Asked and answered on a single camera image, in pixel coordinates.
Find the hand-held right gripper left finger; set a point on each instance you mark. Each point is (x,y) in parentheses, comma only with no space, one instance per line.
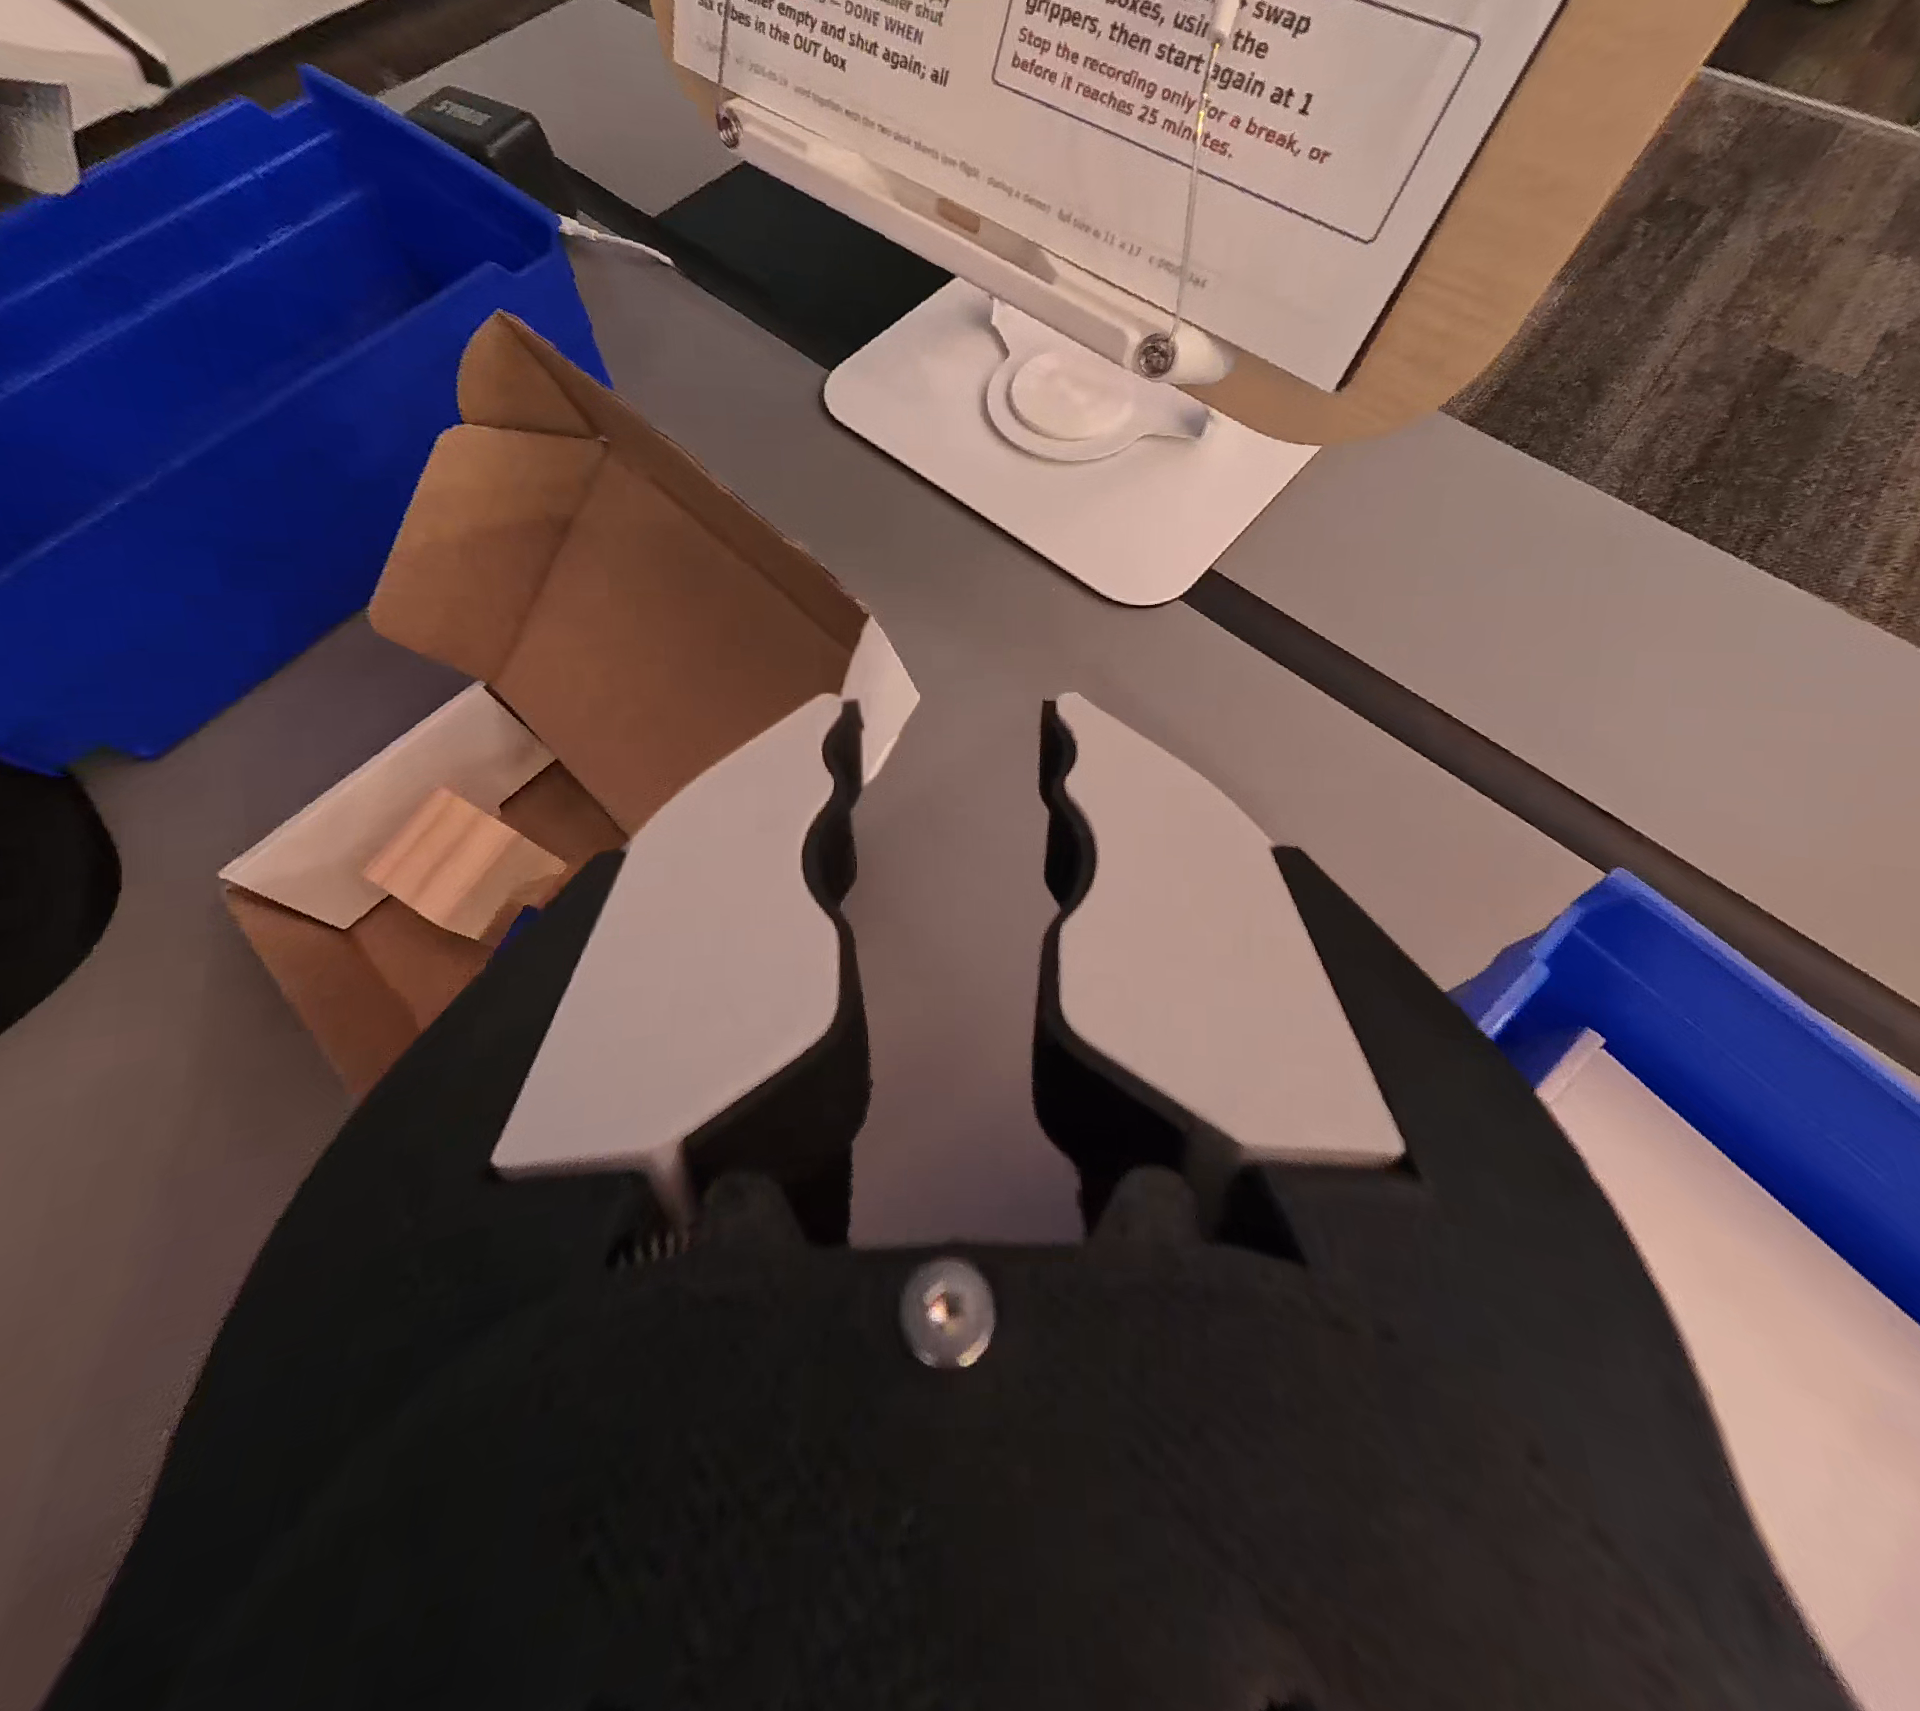
(690,975)

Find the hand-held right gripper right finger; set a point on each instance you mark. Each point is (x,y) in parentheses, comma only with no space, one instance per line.
(1201,975)

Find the cardboard mailer box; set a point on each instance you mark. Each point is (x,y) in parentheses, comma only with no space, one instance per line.
(645,601)

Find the blue plastic bin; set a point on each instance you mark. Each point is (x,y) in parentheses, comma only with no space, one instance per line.
(1725,1035)
(225,389)

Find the white mailer box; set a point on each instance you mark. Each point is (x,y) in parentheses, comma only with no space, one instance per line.
(1785,1305)

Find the wooden document stand white base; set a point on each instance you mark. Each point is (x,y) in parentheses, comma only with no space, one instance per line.
(1080,495)

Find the small black device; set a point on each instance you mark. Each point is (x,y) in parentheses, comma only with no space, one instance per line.
(480,132)

